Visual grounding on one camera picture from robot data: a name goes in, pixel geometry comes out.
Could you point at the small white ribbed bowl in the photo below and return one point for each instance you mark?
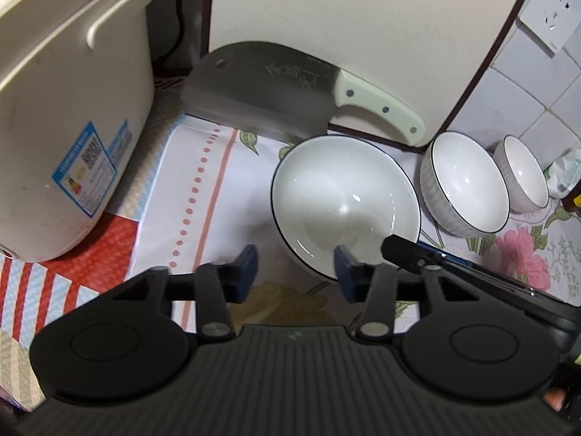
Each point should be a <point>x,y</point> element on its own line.
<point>527,189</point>

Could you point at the cleaver with cream handle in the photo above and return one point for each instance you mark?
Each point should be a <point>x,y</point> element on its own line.
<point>283,93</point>

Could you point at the medium white ribbed bowl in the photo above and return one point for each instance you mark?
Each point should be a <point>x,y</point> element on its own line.
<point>462,186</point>

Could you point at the large white ribbed bowl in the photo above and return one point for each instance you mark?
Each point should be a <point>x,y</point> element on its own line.
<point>336,190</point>

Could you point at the cooking wine bottle yellow label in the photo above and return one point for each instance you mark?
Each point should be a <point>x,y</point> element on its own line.
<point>572,202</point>

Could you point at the white wall socket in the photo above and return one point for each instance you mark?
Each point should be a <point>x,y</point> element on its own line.
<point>551,21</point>

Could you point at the right hand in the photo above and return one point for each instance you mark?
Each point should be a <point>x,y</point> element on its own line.
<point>555,398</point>

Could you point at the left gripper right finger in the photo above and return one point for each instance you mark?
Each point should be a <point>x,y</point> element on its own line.
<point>373,285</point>

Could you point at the cream rice cooker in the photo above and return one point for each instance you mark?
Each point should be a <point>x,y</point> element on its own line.
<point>77,87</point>

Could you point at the white cutting board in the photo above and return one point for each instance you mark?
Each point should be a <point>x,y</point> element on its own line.
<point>430,54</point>

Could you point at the red striped cloth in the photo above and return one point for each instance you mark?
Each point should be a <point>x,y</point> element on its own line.
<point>35,294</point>

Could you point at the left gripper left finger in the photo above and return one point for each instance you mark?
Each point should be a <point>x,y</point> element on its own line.
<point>216,286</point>

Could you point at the white salt bag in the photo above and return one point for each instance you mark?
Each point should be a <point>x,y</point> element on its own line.
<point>563,174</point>

